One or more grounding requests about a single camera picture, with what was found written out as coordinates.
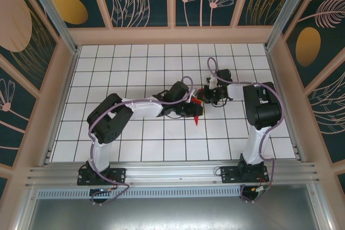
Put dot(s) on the left aluminium side rail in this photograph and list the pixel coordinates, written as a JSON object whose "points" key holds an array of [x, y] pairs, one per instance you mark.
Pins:
{"points": [[48, 157]]}

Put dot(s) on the aluminium frame post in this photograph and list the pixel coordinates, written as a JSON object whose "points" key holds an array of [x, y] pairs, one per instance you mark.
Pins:
{"points": [[57, 17], [285, 12]]}

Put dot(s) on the left aluminium frame post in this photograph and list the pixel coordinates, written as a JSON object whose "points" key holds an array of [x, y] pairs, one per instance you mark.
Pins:
{"points": [[57, 17]]}

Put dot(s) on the red square paper sheet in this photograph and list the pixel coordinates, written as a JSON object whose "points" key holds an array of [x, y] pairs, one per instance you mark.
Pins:
{"points": [[196, 121]]}

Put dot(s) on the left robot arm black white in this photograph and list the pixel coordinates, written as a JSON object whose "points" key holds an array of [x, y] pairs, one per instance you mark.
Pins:
{"points": [[143, 107]]}

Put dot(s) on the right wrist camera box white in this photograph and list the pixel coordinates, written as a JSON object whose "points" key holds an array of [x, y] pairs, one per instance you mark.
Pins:
{"points": [[212, 81]]}

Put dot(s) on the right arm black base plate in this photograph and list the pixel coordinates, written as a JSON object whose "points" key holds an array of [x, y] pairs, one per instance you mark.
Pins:
{"points": [[229, 173]]}

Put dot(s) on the small green circuit board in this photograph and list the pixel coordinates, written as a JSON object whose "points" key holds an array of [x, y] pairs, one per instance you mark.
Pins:
{"points": [[260, 190]]}

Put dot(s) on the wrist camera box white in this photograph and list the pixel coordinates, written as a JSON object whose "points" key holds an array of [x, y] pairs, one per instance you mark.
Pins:
{"points": [[192, 97], [212, 81]]}

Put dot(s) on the right aluminium side rail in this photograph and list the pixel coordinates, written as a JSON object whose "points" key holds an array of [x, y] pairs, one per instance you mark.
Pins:
{"points": [[299, 153]]}

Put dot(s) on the right aluminium frame post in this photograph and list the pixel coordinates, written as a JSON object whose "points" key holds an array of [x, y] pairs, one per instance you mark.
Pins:
{"points": [[285, 12]]}

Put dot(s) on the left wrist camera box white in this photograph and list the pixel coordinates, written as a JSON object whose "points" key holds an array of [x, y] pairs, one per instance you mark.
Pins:
{"points": [[192, 97]]}

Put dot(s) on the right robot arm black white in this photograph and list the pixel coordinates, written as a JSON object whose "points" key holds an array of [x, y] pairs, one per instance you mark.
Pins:
{"points": [[256, 143]]}

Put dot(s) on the aluminium side rail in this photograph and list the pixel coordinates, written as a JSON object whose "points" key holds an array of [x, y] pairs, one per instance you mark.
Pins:
{"points": [[299, 153], [48, 157]]}

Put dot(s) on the grey metal sheet panel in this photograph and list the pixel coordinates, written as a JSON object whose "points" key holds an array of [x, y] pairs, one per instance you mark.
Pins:
{"points": [[172, 214]]}

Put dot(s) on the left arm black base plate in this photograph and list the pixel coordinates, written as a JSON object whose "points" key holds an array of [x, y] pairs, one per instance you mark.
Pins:
{"points": [[118, 174]]}

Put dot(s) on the aluminium mounting rail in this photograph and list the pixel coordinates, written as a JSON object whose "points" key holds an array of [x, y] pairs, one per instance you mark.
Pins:
{"points": [[172, 172]]}

